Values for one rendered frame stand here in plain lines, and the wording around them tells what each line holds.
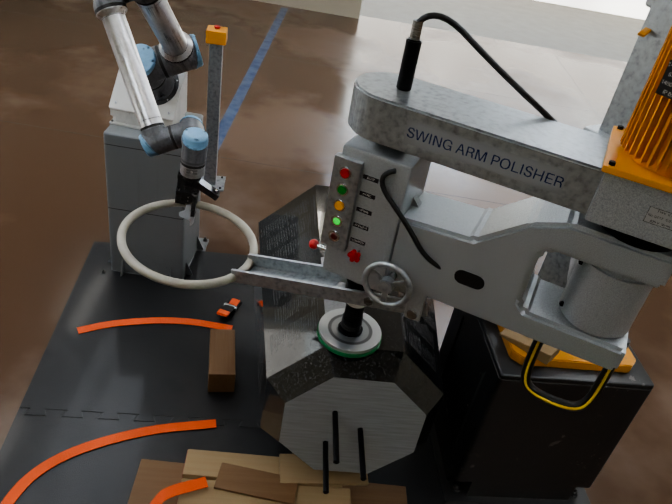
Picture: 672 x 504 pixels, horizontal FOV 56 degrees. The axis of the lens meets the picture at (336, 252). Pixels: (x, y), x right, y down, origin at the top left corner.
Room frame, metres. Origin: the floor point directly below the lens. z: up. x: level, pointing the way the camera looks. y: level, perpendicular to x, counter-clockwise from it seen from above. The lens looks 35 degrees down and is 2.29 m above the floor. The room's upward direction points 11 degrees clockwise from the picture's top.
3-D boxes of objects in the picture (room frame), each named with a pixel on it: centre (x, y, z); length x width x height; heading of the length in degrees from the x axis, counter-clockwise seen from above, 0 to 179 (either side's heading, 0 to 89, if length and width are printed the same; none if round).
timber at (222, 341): (2.14, 0.44, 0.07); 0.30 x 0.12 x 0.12; 14
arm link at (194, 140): (2.05, 0.57, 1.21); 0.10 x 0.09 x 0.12; 20
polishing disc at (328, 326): (1.61, -0.09, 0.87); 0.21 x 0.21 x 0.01
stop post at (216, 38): (3.87, 0.96, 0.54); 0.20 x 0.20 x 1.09; 9
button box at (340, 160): (1.53, 0.01, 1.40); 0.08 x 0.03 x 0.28; 71
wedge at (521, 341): (1.82, -0.76, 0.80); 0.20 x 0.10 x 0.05; 53
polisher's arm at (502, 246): (1.47, -0.46, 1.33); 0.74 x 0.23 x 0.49; 71
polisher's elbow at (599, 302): (1.40, -0.72, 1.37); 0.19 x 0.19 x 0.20
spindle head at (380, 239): (1.59, -0.17, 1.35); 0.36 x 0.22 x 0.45; 71
